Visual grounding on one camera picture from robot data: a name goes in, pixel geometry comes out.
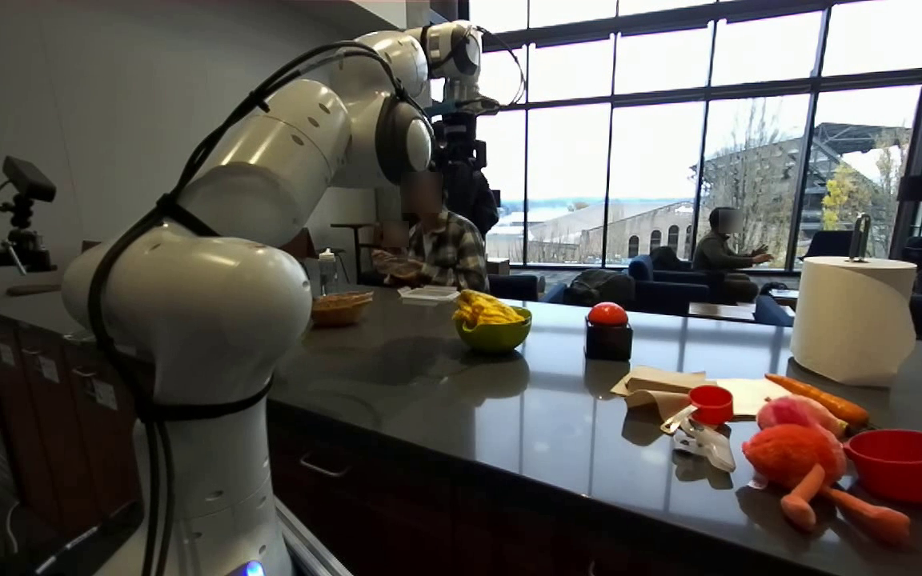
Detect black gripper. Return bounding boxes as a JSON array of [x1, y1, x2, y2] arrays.
[[428, 99, 502, 178]]

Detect yellow plush toy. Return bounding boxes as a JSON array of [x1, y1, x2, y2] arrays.
[[447, 283, 528, 331]]

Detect green plastic bowl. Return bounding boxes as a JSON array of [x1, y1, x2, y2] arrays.
[[451, 301, 535, 357]]

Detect brown wooden bowl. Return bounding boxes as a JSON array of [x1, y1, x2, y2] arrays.
[[310, 289, 379, 329]]

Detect red plastic bowl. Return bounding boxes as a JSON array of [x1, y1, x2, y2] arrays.
[[841, 425, 922, 506]]

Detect person in dark jacket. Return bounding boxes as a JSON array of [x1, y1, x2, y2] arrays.
[[459, 164, 506, 244]]

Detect person in plaid shirt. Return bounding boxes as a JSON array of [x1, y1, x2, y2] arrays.
[[367, 167, 494, 298]]

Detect white plate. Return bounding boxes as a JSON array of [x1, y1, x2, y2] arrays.
[[395, 281, 465, 306]]

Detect black cube block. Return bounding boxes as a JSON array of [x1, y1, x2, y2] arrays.
[[582, 318, 636, 364]]

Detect dark blue armchair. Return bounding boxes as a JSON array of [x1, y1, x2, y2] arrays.
[[625, 246, 762, 318]]

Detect seated person by window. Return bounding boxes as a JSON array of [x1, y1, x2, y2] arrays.
[[690, 205, 782, 275]]

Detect wooden cutting board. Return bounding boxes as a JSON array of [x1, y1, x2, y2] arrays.
[[611, 364, 714, 417]]

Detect red measuring cup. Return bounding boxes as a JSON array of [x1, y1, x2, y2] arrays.
[[688, 381, 738, 431]]

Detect white measuring spoons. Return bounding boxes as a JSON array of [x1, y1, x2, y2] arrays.
[[659, 408, 738, 477]]

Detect white paper towel roll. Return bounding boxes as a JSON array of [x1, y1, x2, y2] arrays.
[[789, 252, 922, 390]]

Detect pink plush toy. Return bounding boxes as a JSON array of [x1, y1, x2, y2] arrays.
[[755, 393, 856, 440]]

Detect orange toy carrot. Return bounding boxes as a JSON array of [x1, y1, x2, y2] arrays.
[[764, 371, 875, 431]]

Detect orange plush toy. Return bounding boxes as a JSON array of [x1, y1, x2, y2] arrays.
[[743, 423, 920, 548]]

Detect dark wooden cabinet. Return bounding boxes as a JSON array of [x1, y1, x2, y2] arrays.
[[0, 301, 616, 576]]

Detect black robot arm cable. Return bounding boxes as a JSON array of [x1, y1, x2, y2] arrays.
[[83, 38, 400, 576]]

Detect black camera on tripod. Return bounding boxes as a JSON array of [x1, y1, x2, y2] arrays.
[[0, 154, 62, 273]]

